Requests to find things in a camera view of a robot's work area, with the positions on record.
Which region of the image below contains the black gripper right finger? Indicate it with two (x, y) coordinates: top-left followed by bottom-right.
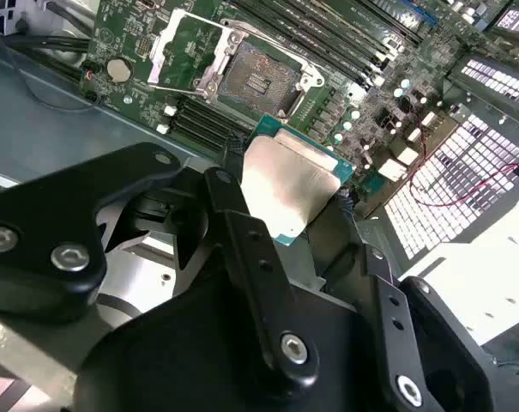
(339, 191), (496, 412)

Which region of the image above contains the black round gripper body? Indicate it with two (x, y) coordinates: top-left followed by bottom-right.
(72, 265), (384, 412)

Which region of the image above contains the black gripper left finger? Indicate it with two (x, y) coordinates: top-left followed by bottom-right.
(0, 133), (321, 390)

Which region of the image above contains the silver CPU green edge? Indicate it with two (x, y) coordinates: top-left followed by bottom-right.
(239, 114), (357, 248)

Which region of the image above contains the metal socket cover frame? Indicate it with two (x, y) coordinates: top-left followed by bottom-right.
(146, 8), (248, 105)

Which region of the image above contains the metal wire locking lever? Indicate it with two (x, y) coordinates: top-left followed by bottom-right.
(218, 16), (329, 87)

